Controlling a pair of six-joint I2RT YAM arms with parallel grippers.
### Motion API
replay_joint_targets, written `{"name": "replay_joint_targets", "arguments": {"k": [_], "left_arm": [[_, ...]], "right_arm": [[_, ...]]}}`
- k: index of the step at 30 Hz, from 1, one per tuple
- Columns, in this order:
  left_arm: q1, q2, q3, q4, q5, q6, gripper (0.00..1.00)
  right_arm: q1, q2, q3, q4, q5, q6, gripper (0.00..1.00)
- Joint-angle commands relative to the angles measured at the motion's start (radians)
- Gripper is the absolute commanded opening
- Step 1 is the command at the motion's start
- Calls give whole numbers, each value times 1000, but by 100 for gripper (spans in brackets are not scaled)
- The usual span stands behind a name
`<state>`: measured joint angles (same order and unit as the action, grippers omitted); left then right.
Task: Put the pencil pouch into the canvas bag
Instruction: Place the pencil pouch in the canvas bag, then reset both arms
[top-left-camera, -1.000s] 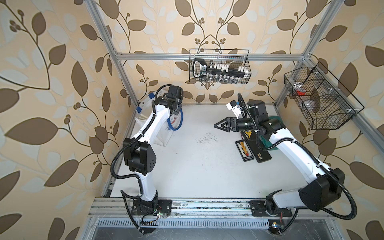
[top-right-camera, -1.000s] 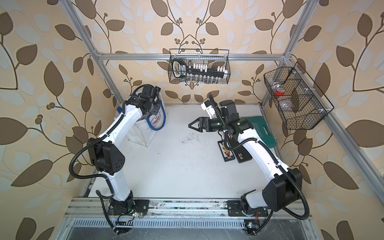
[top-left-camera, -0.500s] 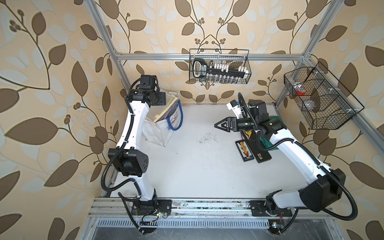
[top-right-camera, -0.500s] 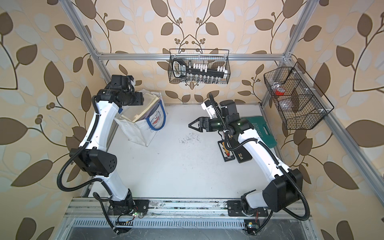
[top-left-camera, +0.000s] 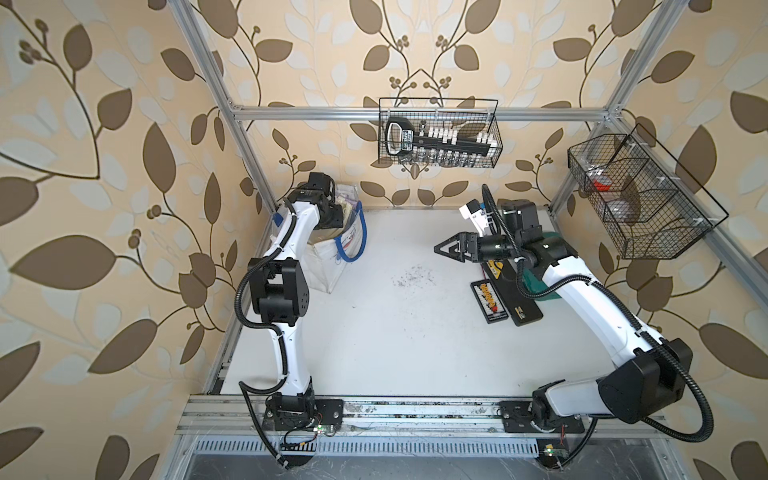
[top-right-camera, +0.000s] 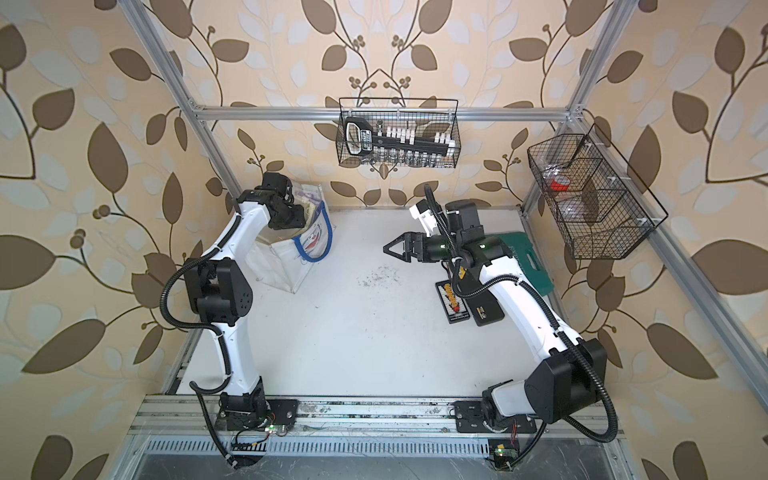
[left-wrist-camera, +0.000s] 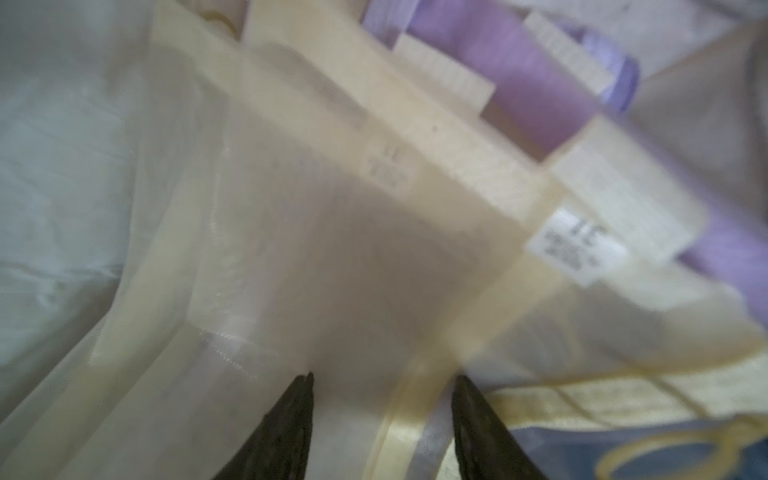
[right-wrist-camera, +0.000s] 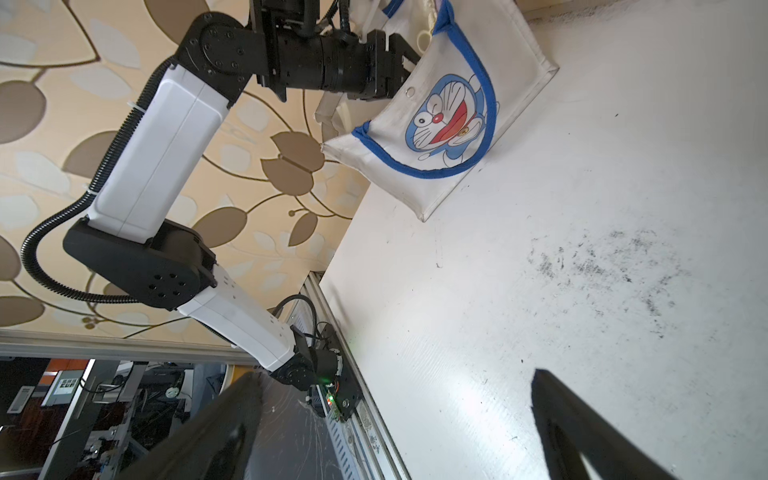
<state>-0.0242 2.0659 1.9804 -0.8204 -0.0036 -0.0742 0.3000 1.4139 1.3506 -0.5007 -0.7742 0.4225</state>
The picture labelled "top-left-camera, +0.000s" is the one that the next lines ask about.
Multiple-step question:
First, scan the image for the black yellow battery pack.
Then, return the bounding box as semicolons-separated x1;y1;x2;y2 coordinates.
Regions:
483;260;544;327

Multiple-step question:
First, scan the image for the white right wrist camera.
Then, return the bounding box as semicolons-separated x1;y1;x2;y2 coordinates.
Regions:
459;200;491;236

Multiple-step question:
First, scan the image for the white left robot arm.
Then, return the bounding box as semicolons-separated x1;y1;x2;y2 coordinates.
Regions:
234;172;344;430

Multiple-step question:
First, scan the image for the right wall wire basket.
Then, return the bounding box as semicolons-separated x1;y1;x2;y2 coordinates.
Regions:
568;124;729;260

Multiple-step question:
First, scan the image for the black screwdriver bit case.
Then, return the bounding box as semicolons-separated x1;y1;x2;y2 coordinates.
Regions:
470;280;509;324

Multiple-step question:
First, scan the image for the back wall wire basket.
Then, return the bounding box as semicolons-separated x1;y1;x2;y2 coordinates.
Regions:
378;96;503;169

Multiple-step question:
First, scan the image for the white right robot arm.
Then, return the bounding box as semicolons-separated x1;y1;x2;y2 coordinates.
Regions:
434;197;714;443

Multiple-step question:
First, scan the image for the wall wire basket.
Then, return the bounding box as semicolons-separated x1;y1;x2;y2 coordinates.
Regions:
568;124;729;260
378;96;503;169

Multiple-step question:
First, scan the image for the cream yellow pouch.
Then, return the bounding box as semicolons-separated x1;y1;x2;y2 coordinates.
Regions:
335;184;359;230

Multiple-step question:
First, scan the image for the red item in basket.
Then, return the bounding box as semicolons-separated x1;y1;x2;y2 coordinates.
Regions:
586;168;613;192

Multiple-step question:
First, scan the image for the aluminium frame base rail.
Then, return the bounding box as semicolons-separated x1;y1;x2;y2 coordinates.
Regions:
176;394;676;460

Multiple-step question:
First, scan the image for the black socket tool set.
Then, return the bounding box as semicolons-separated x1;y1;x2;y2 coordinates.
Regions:
381;116;503;157

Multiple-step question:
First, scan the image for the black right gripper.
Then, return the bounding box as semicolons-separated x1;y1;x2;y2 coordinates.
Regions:
435;232;520;263

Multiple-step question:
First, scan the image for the green plastic tool case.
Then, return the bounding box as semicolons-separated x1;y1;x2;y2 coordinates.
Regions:
516;265;560;301

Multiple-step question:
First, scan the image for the white canvas tote bag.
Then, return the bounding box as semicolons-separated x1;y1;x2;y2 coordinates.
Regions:
265;198;367;293

